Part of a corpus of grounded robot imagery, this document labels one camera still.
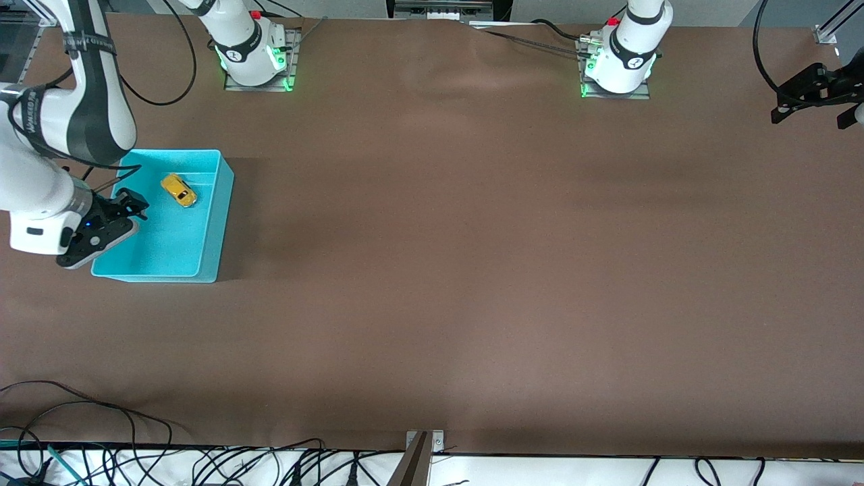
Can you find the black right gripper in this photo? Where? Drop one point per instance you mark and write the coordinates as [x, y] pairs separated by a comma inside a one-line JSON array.
[[108, 208]]

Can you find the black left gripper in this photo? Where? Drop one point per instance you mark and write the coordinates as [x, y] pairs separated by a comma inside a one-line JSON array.
[[835, 85]]

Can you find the yellow beetle toy car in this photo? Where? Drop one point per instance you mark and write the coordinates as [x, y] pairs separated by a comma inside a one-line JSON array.
[[179, 190]]

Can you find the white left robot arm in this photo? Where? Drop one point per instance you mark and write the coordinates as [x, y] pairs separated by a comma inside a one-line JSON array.
[[631, 50]]

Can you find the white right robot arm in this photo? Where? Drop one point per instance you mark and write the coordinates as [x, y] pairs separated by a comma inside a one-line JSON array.
[[40, 169]]

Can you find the turquoise plastic bin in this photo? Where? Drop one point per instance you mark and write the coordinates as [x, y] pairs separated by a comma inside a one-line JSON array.
[[175, 236]]

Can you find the white flat strip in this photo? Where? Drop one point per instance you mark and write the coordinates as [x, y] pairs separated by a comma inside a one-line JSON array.
[[503, 24]]

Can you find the black grey control box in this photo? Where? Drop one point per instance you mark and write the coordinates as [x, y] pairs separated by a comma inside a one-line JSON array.
[[445, 8]]

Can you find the grey camera mount pole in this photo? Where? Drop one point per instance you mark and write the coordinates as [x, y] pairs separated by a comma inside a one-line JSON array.
[[412, 466]]

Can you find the small metal mount bracket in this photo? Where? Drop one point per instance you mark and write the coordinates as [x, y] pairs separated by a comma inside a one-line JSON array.
[[437, 440]]

